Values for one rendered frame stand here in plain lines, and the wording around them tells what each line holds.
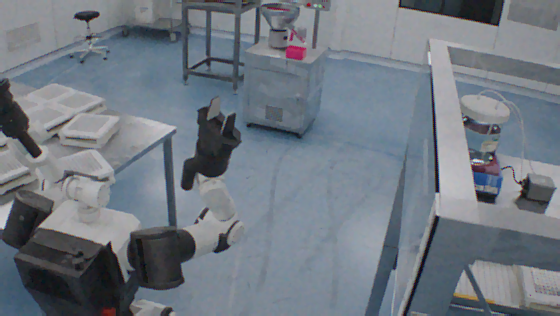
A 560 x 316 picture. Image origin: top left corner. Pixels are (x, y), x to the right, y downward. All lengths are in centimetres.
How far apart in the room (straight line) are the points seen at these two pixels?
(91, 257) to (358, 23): 599
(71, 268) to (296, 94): 328
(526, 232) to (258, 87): 374
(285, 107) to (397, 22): 291
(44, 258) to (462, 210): 93
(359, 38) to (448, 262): 621
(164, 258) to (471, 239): 74
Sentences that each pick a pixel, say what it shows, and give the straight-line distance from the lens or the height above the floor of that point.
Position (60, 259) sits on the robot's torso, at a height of 124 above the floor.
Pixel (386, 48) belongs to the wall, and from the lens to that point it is 679.
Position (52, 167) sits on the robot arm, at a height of 124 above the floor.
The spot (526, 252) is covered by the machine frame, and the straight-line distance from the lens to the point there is 71.
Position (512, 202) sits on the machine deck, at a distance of 151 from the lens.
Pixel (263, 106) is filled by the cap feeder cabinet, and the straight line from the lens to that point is 432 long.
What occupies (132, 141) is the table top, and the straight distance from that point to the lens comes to 247.
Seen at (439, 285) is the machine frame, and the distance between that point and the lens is 74.
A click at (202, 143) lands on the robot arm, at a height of 149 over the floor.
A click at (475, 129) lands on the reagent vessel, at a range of 140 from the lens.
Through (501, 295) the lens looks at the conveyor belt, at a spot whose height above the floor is 83.
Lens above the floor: 200
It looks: 31 degrees down
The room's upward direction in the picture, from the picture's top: 4 degrees clockwise
